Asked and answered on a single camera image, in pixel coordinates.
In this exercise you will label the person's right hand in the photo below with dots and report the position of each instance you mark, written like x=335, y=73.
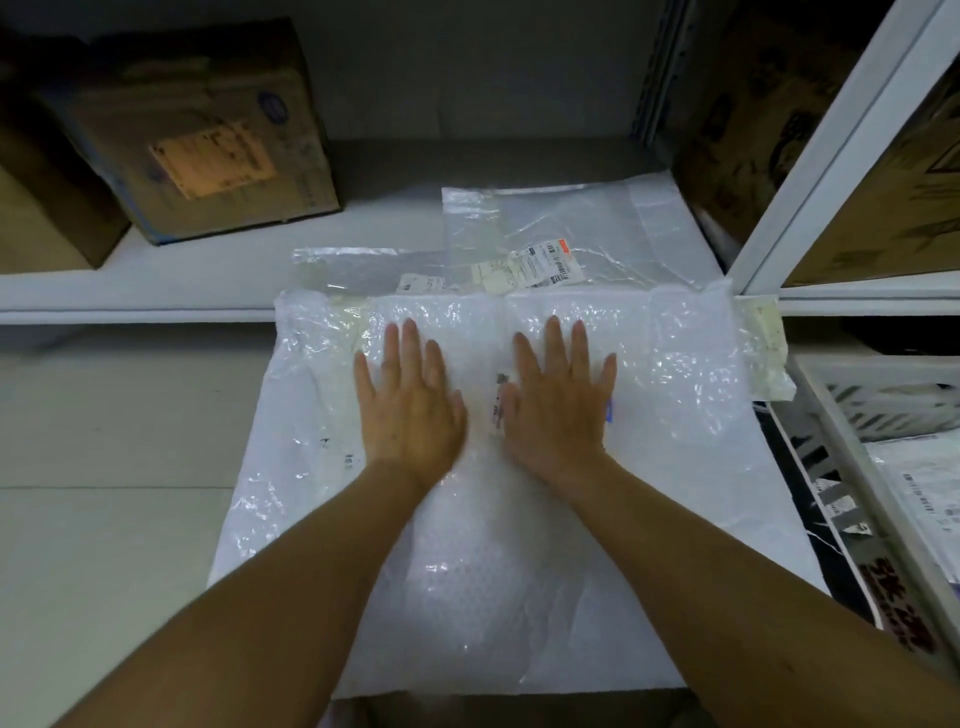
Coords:
x=559, y=427

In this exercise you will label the person's left hand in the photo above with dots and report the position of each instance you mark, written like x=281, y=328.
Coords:
x=412, y=420

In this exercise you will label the white mailer yellow sticker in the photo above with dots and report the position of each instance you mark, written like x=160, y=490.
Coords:
x=360, y=270

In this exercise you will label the large white bubble mailer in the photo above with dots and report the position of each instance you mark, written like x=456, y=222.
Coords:
x=487, y=585

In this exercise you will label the narrow white mailer taped end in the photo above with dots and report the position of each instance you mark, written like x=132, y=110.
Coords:
x=765, y=352

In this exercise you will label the white metal shelf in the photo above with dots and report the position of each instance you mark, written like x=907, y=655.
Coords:
x=187, y=277

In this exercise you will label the white plastic basket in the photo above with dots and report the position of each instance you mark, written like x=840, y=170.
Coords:
x=847, y=480

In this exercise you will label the person's right forearm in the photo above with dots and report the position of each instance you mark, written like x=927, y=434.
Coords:
x=735, y=615

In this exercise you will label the person's left forearm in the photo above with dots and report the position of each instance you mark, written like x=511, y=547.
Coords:
x=262, y=607

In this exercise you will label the black marble lap table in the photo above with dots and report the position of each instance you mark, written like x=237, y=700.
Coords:
x=817, y=525

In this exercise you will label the cardboard box with orange label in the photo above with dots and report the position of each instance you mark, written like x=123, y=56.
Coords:
x=202, y=135

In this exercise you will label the cardboard box with black print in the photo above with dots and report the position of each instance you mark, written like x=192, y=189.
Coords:
x=885, y=217

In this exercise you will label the plain brown cardboard box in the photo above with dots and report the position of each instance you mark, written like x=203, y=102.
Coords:
x=45, y=217

